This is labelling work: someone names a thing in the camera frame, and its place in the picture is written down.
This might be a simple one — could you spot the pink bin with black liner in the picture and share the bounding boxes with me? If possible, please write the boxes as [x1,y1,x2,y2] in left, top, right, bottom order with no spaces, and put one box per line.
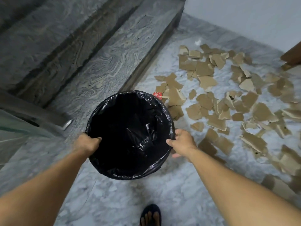
[85,90,176,180]

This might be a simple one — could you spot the brown wooden door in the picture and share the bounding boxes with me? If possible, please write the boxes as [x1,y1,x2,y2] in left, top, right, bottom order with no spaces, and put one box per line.
[280,41,301,71]

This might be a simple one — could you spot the person's left foot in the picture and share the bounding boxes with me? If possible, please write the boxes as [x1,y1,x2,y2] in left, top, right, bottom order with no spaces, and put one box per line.
[142,209,160,226]

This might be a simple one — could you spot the pile of brown paper pieces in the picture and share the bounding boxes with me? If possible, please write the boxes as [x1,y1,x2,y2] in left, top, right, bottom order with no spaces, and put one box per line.
[154,43,301,203]

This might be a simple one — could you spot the black plastic bag liner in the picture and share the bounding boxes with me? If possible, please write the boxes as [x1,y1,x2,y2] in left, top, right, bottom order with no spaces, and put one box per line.
[85,90,176,180]

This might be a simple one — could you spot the blue left flip-flop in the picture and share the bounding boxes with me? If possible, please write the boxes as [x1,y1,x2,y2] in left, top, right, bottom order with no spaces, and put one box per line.
[140,204,162,226]

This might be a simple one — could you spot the metal framed glass panel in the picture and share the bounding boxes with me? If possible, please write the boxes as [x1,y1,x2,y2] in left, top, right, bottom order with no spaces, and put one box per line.
[0,88,74,167]

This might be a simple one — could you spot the person's left forearm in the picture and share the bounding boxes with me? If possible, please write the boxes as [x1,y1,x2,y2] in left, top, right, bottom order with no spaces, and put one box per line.
[0,148,91,226]

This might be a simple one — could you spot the person's right forearm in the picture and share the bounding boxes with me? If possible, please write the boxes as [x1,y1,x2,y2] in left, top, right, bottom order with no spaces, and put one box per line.
[187,148,301,226]

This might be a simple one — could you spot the person's left hand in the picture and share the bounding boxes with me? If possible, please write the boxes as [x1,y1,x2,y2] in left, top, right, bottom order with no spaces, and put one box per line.
[73,133,103,160]

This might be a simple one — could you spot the person's right hand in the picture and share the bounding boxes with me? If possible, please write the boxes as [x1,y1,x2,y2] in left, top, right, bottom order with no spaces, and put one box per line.
[166,128,199,163]

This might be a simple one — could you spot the grey granite staircase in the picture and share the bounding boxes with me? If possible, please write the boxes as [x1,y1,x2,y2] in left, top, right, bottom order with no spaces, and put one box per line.
[0,0,186,130]

